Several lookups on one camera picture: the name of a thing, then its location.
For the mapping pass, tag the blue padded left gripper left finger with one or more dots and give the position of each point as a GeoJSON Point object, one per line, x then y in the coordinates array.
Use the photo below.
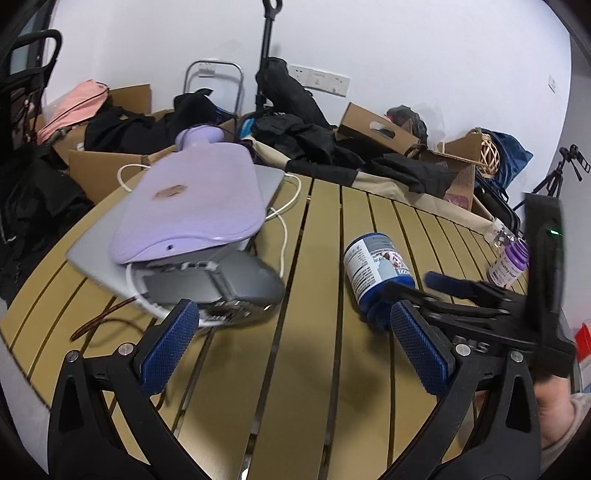
{"type": "Point", "coordinates": [103, 424]}

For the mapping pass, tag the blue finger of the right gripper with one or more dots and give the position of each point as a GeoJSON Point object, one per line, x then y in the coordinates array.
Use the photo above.
{"type": "Point", "coordinates": [458, 288]}

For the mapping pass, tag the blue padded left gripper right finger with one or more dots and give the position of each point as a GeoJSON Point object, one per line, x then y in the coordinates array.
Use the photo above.
{"type": "Point", "coordinates": [485, 424]}

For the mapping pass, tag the purple supplement bottle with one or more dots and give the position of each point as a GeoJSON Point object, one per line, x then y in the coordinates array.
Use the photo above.
{"type": "Point", "coordinates": [512, 262]}

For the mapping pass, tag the blue supplement bottle white label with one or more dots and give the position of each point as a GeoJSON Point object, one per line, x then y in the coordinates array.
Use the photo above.
{"type": "Point", "coordinates": [372, 263]}

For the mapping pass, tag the person's right hand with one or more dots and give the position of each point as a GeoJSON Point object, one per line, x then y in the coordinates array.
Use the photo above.
{"type": "Point", "coordinates": [555, 409]}

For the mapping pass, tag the clear plastic wrapper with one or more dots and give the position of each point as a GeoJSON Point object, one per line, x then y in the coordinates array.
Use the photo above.
{"type": "Point", "coordinates": [498, 235]}

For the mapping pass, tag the black suitcase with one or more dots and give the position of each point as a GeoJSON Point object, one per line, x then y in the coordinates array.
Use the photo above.
{"type": "Point", "coordinates": [498, 207]}

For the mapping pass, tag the woven rattan ball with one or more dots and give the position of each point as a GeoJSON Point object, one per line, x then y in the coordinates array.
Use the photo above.
{"type": "Point", "coordinates": [490, 157]}

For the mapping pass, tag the open cardboard box right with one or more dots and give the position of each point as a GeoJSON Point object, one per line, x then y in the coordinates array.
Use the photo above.
{"type": "Point", "coordinates": [462, 157]}

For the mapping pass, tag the dark blue cloth bag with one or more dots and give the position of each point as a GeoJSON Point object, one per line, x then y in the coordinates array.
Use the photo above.
{"type": "Point", "coordinates": [513, 159]}

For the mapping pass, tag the yellow slatted folding table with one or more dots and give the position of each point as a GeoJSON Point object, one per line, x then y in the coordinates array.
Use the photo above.
{"type": "Point", "coordinates": [312, 393]}

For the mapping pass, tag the black tripod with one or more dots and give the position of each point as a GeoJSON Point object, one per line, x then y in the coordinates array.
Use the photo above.
{"type": "Point", "coordinates": [553, 182]}

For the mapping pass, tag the grey knitted hat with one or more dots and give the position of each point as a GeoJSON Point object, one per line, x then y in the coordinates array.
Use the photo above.
{"type": "Point", "coordinates": [410, 121]}

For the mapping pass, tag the pile of black clothes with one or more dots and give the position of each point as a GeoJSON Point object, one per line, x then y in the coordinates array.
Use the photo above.
{"type": "Point", "coordinates": [285, 141]}

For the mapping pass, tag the grey power adapter pouch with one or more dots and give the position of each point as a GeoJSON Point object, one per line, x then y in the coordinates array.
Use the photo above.
{"type": "Point", "coordinates": [230, 288]}

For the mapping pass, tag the lilac hot water bottle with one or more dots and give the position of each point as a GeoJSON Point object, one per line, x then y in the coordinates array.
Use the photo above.
{"type": "Point", "coordinates": [200, 197]}

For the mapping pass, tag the large cardboard box left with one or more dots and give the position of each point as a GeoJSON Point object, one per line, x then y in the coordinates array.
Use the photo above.
{"type": "Point", "coordinates": [126, 133]}

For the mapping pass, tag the pink backpack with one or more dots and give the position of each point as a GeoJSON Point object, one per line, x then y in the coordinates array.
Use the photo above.
{"type": "Point", "coordinates": [76, 106]}

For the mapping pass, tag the black baby stroller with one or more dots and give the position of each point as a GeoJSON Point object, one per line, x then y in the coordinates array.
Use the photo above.
{"type": "Point", "coordinates": [40, 203]}

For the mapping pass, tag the small cardboard box with handle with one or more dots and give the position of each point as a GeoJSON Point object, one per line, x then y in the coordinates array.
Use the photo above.
{"type": "Point", "coordinates": [359, 123]}

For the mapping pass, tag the black camcorder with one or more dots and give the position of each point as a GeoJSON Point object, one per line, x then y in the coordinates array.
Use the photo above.
{"type": "Point", "coordinates": [577, 157]}

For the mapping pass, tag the white wall switch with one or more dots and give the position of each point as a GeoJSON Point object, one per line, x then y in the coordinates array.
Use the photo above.
{"type": "Point", "coordinates": [552, 84]}

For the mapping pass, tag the white wall socket strip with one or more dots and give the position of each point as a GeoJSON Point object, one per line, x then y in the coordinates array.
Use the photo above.
{"type": "Point", "coordinates": [322, 81]}

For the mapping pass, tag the silver folding chair frame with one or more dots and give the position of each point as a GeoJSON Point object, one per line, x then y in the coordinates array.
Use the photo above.
{"type": "Point", "coordinates": [225, 79]}

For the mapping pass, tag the black folding trolley handle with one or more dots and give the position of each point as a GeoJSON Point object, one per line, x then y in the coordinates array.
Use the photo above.
{"type": "Point", "coordinates": [277, 90]}

